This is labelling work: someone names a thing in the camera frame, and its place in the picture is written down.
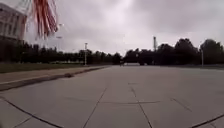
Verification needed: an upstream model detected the white pole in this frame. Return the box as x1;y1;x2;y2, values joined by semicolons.
83;42;89;66

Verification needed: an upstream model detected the grey paved plaza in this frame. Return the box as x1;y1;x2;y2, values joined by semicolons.
0;64;224;128

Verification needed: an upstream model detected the lattice tower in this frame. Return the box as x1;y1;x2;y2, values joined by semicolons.
152;35;158;52

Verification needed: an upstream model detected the row of dark trees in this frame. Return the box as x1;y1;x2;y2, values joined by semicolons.
0;37;224;66

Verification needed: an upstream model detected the grass strip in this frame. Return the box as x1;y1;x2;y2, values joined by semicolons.
0;62;88;74

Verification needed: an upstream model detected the red and white striped flag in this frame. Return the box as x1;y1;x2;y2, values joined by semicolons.
14;0;60;39

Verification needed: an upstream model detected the raised paved strip with kerb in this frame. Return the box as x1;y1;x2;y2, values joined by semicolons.
0;65;111;93

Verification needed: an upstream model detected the large white building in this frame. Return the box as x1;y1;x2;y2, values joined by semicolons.
0;2;28;46

